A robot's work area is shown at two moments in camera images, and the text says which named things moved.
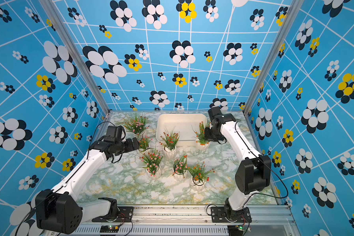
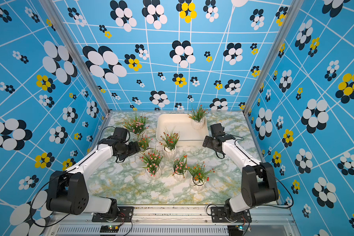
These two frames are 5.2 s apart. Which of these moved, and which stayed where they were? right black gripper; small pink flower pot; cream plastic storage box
Moved: right black gripper
Stayed: cream plastic storage box; small pink flower pot
